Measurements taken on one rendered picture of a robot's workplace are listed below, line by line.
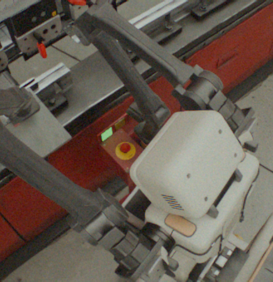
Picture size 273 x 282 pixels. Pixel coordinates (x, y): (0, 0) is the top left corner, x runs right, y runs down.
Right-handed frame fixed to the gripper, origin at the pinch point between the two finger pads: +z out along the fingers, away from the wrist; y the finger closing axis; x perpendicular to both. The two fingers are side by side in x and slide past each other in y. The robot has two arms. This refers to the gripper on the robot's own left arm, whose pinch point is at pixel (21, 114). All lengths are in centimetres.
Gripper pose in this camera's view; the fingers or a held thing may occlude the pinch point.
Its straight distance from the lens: 140.5
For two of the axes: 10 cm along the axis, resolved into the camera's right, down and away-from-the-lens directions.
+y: -7.7, 5.6, -3.0
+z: -2.7, 1.4, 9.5
